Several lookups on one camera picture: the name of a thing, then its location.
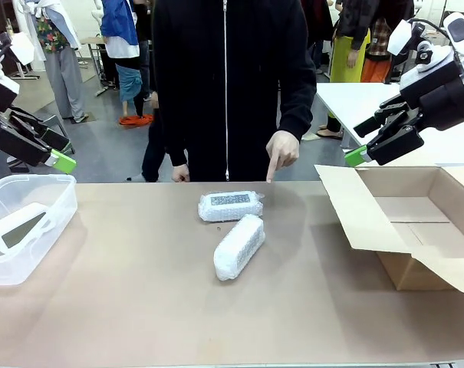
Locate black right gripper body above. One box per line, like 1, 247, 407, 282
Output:
398, 58, 464, 132

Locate bubble-wrapped clock with dark face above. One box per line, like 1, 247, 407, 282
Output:
197, 190, 265, 223

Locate bubble-wrapped clock with grey face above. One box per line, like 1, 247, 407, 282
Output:
213, 213, 266, 282

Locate black-sleeved left forearm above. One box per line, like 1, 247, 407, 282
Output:
278, 72, 318, 146

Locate black-sleeved right forearm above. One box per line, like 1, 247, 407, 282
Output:
163, 110, 189, 168

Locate person's left hand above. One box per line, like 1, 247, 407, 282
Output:
265, 130, 301, 185

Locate person's right hand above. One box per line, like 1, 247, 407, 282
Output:
171, 163, 192, 183

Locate white table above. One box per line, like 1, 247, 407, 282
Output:
315, 82, 402, 150

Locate clear plastic bin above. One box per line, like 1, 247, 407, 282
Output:
0, 173, 78, 288

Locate person with yellow apron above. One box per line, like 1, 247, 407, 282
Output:
318, 0, 372, 141

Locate brown cardboard box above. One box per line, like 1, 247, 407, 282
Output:
314, 164, 464, 295

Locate orange shoes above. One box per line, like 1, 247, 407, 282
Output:
118, 113, 156, 127

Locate person in blue jacket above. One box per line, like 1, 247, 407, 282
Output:
100, 0, 156, 120

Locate person in black zip jacket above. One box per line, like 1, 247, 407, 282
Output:
141, 0, 318, 183

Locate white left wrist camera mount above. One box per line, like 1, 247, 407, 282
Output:
0, 31, 37, 92

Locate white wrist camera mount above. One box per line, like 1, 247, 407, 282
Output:
0, 31, 37, 92
387, 18, 454, 84

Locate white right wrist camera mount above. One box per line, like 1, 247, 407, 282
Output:
387, 18, 454, 84

